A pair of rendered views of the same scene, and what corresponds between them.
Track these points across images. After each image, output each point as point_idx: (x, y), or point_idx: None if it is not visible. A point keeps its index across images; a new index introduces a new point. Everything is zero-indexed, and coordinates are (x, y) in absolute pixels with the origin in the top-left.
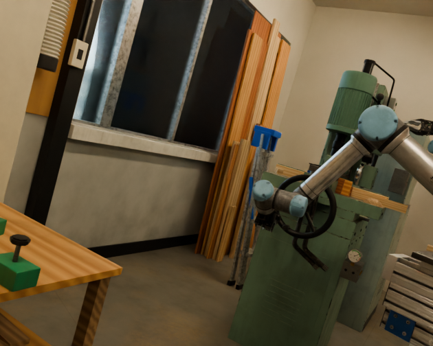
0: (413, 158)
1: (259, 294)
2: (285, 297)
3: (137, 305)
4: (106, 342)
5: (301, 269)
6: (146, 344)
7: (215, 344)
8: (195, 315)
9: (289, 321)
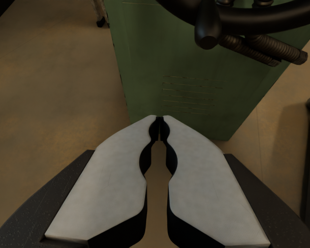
0: None
1: (152, 96)
2: (194, 92)
3: (15, 152)
4: None
5: (220, 50)
6: None
7: None
8: (85, 115)
9: (204, 111)
